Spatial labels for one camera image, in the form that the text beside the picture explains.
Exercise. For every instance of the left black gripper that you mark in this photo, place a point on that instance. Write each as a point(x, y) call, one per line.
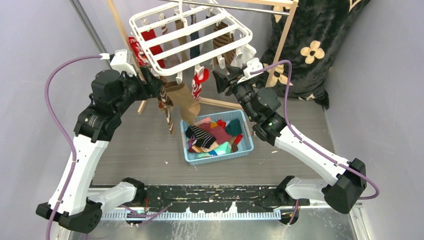
point(151, 87)

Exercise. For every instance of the red snowflake sock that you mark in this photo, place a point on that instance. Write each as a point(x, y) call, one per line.
point(138, 51)

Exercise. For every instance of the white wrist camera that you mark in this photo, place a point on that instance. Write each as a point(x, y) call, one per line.
point(252, 68)
point(120, 61)

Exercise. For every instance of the mint green sock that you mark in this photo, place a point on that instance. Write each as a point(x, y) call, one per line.
point(222, 149)

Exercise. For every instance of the black striped sock in basket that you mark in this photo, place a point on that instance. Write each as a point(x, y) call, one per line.
point(201, 137)

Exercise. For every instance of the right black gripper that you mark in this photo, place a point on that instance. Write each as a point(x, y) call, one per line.
point(223, 81)

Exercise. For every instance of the black floral blanket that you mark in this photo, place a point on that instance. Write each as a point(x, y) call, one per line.
point(316, 33)

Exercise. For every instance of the metal hanging rod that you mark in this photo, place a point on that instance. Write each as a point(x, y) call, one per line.
point(230, 7)

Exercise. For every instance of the brown striped sock rear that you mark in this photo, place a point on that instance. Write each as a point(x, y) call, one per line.
point(224, 40)

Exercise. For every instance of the pink sock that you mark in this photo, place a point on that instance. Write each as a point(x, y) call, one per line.
point(202, 121)

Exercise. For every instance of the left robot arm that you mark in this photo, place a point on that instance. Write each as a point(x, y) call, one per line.
point(113, 92)

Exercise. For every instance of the dark green sock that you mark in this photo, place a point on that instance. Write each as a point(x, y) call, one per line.
point(234, 128)

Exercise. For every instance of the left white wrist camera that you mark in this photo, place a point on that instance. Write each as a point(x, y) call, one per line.
point(120, 61)

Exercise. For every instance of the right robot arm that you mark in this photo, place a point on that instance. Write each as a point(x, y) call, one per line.
point(340, 184)

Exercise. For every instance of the red white striped sock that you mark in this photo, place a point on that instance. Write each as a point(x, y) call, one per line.
point(197, 83)

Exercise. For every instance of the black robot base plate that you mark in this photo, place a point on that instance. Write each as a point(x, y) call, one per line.
point(211, 198)

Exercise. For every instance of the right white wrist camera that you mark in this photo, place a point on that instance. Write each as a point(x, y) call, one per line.
point(252, 68)

